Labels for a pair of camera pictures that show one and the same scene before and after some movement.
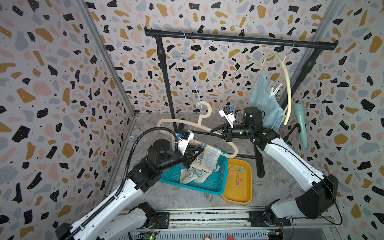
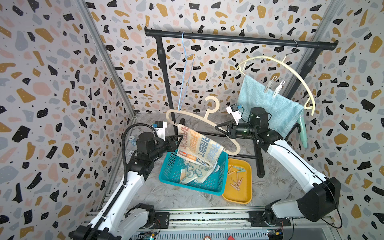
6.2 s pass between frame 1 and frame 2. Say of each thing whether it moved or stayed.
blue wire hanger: moved
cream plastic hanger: moved
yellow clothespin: stayed
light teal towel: moved
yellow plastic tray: stayed
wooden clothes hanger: moved
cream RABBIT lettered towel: moved
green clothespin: stayed
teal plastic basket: stayed
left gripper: moved
